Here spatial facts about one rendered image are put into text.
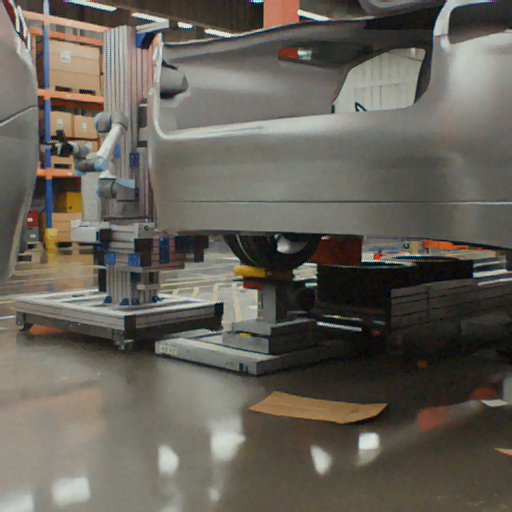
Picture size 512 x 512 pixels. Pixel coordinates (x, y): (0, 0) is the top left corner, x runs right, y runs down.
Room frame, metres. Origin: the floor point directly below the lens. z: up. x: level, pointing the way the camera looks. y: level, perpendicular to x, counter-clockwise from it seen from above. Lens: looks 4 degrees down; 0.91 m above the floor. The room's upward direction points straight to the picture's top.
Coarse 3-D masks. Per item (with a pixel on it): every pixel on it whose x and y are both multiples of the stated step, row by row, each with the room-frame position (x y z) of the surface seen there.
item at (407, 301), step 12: (480, 276) 5.29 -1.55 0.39; (492, 276) 5.37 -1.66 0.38; (504, 276) 5.50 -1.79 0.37; (396, 288) 4.55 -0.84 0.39; (408, 288) 4.60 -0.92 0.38; (420, 288) 4.69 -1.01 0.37; (432, 288) 4.80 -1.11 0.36; (444, 288) 4.90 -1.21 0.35; (456, 288) 5.02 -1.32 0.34; (468, 288) 5.12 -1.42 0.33; (480, 288) 5.24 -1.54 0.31; (492, 288) 5.37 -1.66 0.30; (504, 288) 5.50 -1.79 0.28; (396, 300) 4.50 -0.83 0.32; (408, 300) 4.59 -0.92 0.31; (420, 300) 4.70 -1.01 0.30; (432, 300) 4.79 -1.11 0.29; (444, 300) 4.90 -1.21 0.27
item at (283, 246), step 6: (270, 240) 4.47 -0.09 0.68; (282, 240) 4.55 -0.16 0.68; (288, 240) 4.53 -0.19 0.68; (270, 246) 4.18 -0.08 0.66; (276, 246) 4.50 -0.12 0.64; (282, 246) 4.49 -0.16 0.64; (288, 246) 4.46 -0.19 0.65; (294, 246) 4.44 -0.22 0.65; (300, 246) 4.41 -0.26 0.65; (306, 246) 4.40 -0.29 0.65; (276, 252) 4.22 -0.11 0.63; (282, 252) 4.38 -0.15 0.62; (288, 252) 4.36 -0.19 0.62; (294, 252) 4.34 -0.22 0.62; (300, 252) 4.36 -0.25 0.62
